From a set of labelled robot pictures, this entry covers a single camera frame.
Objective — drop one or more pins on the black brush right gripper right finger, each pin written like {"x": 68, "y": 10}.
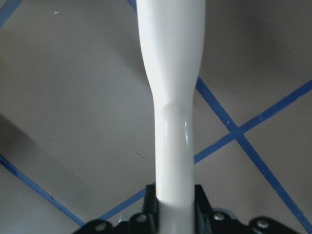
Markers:
{"x": 218, "y": 221}

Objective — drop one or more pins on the black brush right gripper left finger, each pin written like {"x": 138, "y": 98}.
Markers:
{"x": 145, "y": 222}

